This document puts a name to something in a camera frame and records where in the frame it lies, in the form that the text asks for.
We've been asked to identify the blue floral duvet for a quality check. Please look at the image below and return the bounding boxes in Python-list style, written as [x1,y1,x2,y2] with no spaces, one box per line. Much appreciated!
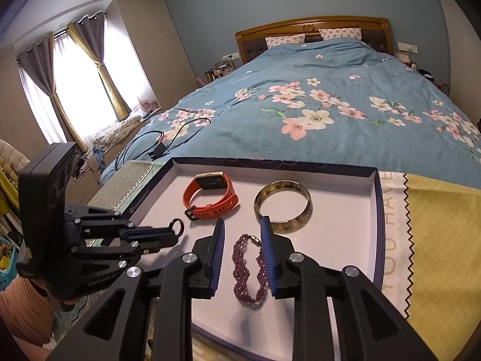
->
[100,38,481,192]

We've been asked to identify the wooden headboard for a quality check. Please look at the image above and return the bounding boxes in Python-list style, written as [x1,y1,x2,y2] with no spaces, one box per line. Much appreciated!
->
[235,16,395,64]

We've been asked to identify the yellow cloth with white border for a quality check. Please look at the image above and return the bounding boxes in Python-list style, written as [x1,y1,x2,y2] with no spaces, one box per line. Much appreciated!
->
[383,171,481,350]

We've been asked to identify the black charger cable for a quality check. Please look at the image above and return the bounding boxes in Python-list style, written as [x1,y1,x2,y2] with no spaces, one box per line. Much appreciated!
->
[115,117,212,170]

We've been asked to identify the pile of clothes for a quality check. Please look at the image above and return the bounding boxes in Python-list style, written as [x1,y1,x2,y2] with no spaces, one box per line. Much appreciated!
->
[75,147,109,181]

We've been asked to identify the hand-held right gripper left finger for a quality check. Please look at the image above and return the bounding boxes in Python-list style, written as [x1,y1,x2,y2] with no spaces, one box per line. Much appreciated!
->
[49,218,226,361]

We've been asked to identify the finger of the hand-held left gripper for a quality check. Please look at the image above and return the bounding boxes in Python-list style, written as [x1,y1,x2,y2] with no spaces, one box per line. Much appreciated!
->
[71,237,180,261]
[67,205,178,240]

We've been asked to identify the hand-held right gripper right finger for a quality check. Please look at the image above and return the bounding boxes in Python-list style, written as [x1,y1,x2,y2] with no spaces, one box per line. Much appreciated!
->
[260,215,438,361]

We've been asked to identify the yellow basket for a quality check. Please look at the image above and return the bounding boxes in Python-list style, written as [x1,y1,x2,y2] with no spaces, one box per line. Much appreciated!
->
[0,173,19,211]

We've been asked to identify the group of cosmetic bottles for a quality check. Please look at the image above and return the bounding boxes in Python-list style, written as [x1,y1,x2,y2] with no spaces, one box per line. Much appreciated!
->
[205,54,237,82]

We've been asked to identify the white quilt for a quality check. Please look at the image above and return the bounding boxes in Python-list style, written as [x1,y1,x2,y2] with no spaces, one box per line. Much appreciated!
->
[93,115,141,145]

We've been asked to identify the white dotted pillow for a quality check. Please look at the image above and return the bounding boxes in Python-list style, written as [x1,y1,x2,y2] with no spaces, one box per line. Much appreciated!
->
[319,27,363,41]
[265,34,307,49]

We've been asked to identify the white box lid tray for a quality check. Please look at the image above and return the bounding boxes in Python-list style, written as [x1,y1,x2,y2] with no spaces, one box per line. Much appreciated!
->
[119,157,386,354]

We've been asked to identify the tortoiseshell bangle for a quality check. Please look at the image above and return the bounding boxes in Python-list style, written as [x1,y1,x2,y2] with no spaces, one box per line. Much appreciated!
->
[253,180,313,234]

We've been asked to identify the teal basket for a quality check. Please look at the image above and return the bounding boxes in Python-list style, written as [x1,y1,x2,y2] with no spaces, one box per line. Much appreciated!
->
[0,239,19,290]

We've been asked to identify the green patterned mat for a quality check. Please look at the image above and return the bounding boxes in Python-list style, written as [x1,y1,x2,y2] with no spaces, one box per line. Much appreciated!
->
[90,160,166,219]

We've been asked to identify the orange smartwatch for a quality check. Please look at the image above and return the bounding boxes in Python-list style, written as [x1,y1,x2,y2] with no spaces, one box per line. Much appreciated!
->
[184,172,240,221]

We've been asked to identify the purple beaded bracelet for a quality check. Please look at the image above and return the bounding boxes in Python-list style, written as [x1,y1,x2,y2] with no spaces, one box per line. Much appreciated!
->
[232,233,269,303]

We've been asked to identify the person's left forearm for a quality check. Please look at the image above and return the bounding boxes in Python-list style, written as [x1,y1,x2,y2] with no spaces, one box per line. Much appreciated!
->
[0,276,57,347]

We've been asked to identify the grey and gold curtain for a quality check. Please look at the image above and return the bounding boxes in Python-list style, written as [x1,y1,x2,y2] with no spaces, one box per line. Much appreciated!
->
[16,32,89,149]
[67,8,131,121]

